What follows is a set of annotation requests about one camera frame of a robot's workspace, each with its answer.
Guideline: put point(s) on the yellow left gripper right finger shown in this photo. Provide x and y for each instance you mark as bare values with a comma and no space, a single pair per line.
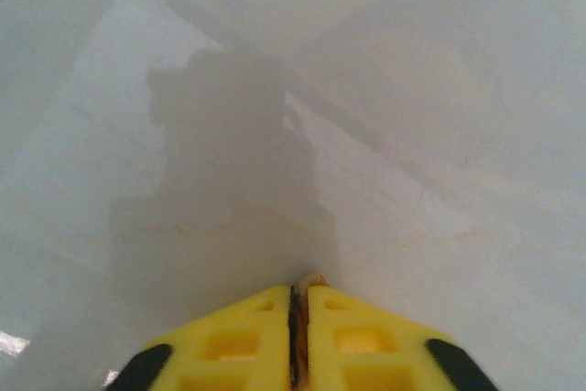
366,345

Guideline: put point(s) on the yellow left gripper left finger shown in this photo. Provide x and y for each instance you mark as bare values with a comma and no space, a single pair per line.
229,350

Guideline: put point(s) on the beige t-shirt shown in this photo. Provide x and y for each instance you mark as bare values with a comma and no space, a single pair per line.
314,279

